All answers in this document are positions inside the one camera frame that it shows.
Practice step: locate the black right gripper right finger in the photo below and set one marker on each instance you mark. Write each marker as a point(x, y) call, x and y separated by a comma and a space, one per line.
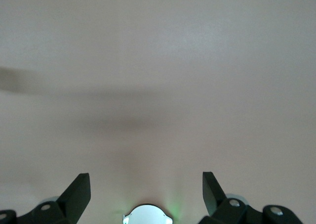
point(222, 209)

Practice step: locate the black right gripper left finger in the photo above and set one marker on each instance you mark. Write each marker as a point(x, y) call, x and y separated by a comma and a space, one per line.
point(71, 201)

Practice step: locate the brown table cover sheet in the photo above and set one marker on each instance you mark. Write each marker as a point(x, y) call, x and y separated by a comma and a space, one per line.
point(158, 48)

